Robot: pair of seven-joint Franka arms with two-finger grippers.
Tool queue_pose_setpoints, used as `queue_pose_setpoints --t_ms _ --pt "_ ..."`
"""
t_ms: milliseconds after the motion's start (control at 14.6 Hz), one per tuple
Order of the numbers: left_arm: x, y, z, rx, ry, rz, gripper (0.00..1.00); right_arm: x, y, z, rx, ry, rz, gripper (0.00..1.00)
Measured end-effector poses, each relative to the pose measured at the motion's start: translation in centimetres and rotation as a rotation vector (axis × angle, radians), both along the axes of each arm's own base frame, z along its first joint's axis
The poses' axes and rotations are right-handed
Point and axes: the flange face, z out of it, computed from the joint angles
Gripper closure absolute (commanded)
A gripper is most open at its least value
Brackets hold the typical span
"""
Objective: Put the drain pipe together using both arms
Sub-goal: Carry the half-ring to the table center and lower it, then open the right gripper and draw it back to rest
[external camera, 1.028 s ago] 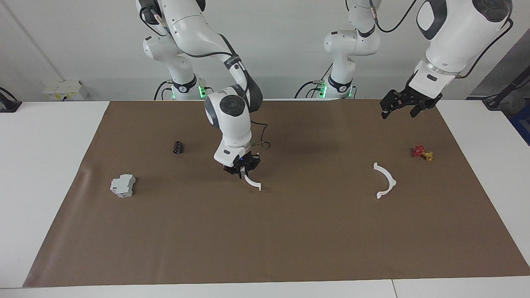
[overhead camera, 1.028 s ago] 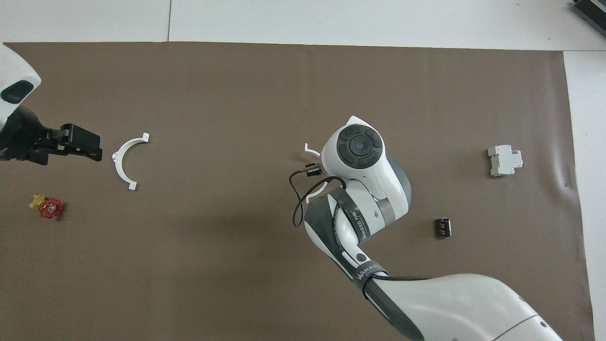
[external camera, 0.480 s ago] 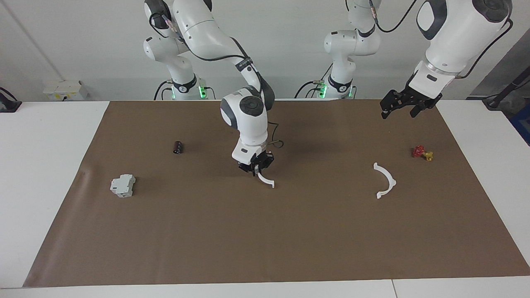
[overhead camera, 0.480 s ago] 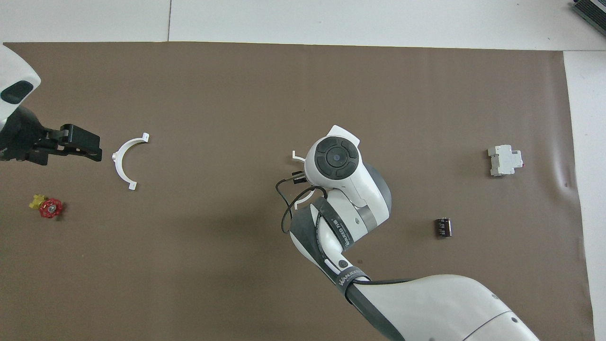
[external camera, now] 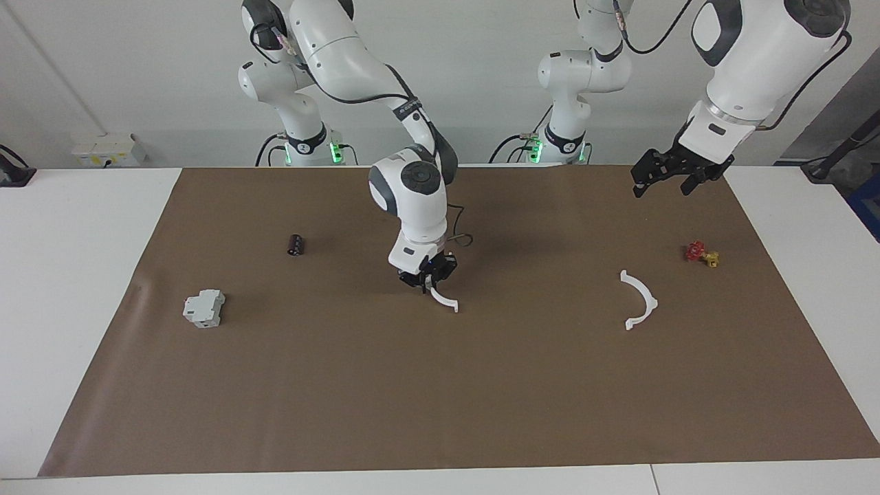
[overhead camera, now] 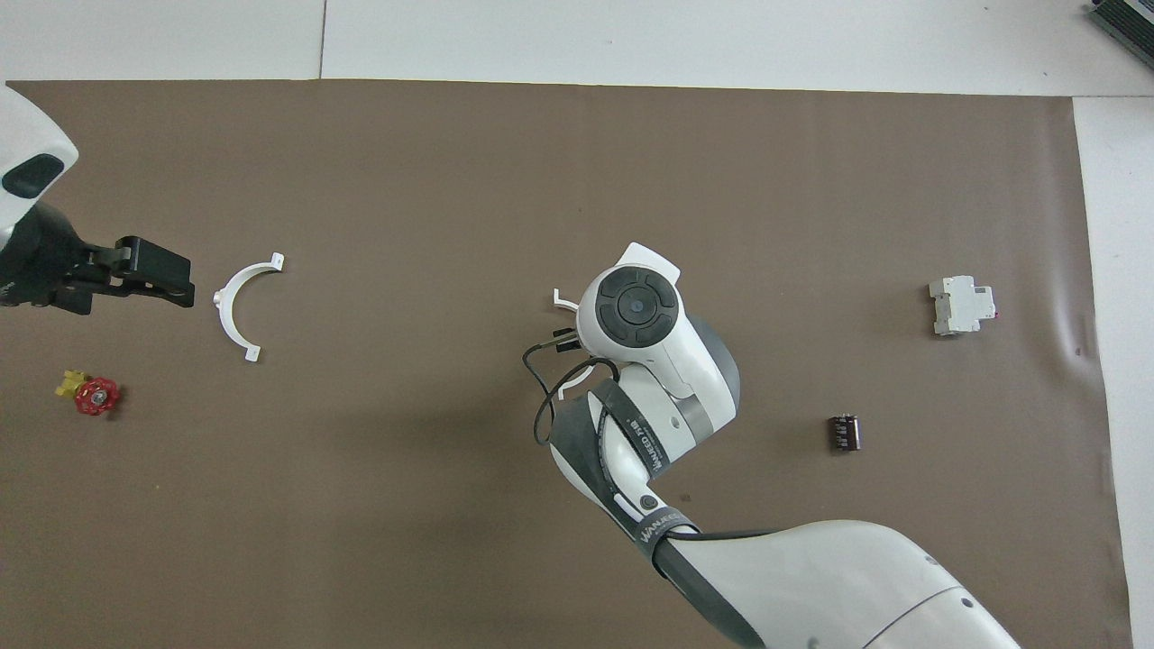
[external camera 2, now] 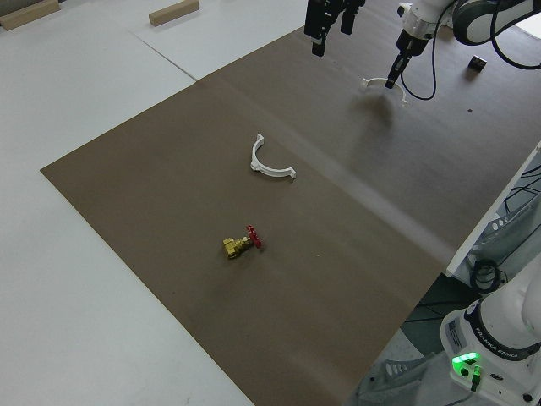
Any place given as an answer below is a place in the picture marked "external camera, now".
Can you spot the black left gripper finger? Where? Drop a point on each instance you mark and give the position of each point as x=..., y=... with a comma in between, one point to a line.
x=688, y=186
x=640, y=188

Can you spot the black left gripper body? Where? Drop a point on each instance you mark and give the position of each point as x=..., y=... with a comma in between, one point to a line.
x=672, y=163

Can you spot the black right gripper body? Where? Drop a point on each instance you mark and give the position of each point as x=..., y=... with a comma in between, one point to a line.
x=440, y=267

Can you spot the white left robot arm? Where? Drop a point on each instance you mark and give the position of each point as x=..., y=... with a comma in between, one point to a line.
x=756, y=62

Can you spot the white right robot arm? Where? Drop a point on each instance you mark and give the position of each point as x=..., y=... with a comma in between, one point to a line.
x=419, y=206

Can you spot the red handwheel brass valve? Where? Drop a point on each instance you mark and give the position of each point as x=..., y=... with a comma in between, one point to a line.
x=696, y=251

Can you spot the brown paper table mat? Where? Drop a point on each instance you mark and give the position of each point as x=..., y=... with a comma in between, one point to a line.
x=440, y=385

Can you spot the black cylindrical capacitor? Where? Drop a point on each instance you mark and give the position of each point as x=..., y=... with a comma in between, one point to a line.
x=295, y=245

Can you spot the black stand leg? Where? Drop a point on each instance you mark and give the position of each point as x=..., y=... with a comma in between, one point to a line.
x=821, y=165

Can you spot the blue crate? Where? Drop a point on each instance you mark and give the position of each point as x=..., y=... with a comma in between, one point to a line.
x=870, y=206

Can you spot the grey white circuit breaker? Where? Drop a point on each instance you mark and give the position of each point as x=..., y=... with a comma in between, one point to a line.
x=203, y=309

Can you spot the white wall socket box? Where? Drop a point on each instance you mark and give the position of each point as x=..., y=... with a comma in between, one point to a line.
x=110, y=150

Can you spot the black clamp mount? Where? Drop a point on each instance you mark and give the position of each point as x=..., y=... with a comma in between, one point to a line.
x=14, y=175

